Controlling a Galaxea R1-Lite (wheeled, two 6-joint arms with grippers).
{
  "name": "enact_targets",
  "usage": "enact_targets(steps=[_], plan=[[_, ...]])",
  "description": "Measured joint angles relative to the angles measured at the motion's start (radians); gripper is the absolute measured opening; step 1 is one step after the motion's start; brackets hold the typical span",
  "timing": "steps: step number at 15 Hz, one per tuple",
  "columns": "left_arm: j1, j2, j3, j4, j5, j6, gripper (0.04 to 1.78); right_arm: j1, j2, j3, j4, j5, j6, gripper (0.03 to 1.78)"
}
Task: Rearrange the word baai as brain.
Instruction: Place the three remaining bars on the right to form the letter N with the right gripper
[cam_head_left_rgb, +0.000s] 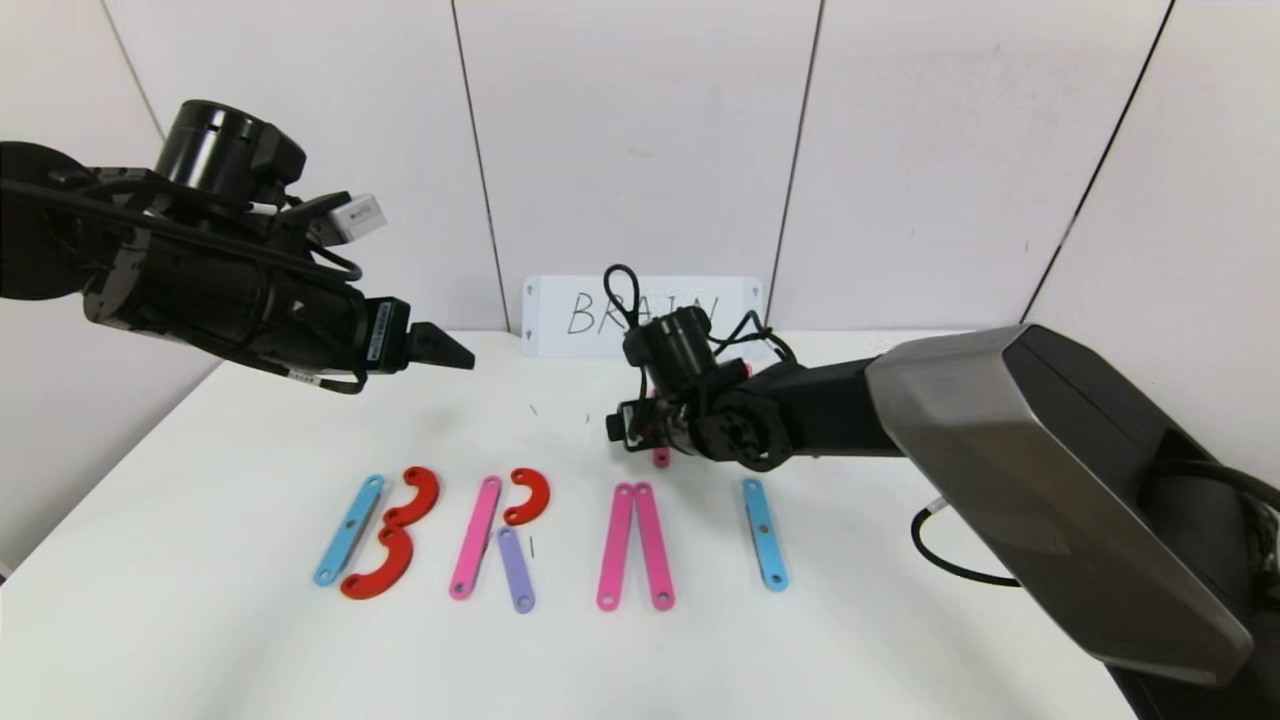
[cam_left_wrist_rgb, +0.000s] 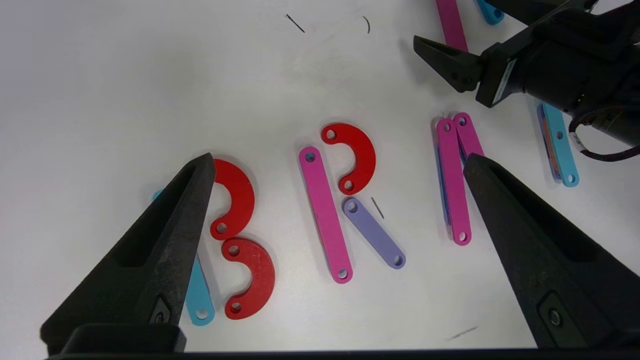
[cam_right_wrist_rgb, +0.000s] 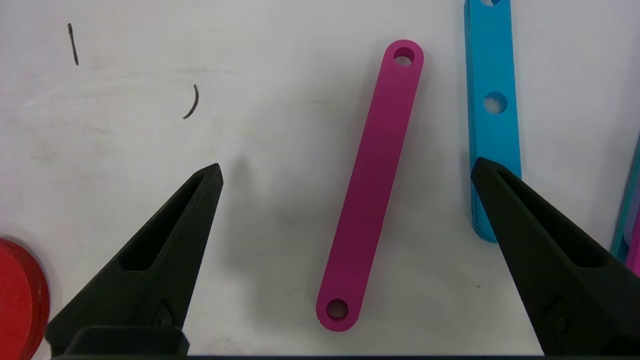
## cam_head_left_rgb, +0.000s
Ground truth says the medium red arc piece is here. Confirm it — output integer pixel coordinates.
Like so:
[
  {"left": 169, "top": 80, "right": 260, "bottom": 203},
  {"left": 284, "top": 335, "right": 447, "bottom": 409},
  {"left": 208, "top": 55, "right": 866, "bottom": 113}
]
[{"left": 384, "top": 466, "right": 441, "bottom": 529}]

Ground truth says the long blue bar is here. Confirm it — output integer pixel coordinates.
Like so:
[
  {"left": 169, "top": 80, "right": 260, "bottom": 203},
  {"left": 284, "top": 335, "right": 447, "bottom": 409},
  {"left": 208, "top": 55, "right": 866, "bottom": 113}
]
[
  {"left": 742, "top": 477, "right": 789, "bottom": 592},
  {"left": 313, "top": 475, "right": 386, "bottom": 587}
]

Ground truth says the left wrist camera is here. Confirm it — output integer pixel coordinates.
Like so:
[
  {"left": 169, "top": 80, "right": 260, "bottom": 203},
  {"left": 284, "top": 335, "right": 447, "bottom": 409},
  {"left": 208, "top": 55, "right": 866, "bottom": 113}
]
[{"left": 308, "top": 192, "right": 389, "bottom": 249}]

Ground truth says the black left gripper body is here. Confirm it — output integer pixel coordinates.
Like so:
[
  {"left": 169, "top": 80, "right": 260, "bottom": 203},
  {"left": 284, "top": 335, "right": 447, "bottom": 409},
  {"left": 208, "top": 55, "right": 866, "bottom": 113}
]
[{"left": 263, "top": 270, "right": 411, "bottom": 375}]

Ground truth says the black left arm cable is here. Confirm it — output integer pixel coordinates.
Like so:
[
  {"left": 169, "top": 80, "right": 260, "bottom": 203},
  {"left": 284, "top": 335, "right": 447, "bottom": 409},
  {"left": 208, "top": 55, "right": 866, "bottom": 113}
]
[{"left": 0, "top": 175, "right": 369, "bottom": 397}]

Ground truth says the small red arc piece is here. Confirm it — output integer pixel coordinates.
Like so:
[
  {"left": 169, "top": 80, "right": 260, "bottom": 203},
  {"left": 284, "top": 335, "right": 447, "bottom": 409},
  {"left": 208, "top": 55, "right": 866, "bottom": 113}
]
[{"left": 503, "top": 468, "right": 551, "bottom": 527}]

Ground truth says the white BRAIN word card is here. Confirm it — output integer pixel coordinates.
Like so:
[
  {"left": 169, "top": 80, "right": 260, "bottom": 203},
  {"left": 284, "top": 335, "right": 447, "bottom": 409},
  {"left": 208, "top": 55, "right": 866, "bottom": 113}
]
[{"left": 522, "top": 276, "right": 764, "bottom": 360}]

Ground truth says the short purple bar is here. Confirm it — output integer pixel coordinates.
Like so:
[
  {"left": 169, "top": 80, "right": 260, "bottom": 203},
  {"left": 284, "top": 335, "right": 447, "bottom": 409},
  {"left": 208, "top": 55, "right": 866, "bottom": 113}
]
[{"left": 497, "top": 527, "right": 536, "bottom": 614}]

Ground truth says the large red arc piece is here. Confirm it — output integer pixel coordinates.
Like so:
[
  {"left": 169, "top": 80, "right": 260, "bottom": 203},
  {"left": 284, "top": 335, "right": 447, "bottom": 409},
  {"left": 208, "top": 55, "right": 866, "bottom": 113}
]
[{"left": 339, "top": 526, "right": 415, "bottom": 601}]

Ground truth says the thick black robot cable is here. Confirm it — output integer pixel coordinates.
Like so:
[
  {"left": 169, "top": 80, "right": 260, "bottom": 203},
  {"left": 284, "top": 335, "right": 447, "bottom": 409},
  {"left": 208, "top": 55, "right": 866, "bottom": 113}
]
[{"left": 908, "top": 498, "right": 1023, "bottom": 588}]

